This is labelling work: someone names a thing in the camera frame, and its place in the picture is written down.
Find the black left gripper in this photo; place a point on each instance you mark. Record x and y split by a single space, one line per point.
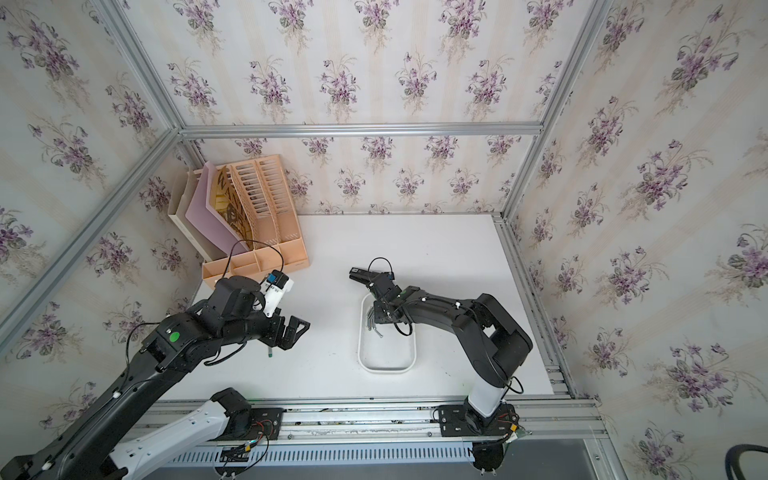
290 339

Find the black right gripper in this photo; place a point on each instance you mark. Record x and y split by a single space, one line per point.
377 317

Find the white plastic storage box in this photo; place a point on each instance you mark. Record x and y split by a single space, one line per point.
381 349

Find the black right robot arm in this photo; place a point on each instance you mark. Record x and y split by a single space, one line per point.
492 340

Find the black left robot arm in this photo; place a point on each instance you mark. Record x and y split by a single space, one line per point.
239 310

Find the black stapler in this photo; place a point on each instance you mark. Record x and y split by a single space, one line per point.
363 276

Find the beige file folder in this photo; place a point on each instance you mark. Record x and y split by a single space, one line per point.
182 190

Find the peach plastic desk organizer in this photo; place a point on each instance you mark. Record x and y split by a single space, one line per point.
254 198

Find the purple folder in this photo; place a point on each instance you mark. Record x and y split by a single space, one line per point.
207 220

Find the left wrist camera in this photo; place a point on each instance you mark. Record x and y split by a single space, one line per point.
275 286

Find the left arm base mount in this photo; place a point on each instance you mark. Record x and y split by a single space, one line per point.
252 425

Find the aluminium front rail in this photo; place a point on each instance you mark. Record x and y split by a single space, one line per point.
379 432

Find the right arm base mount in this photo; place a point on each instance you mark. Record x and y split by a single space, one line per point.
463 421

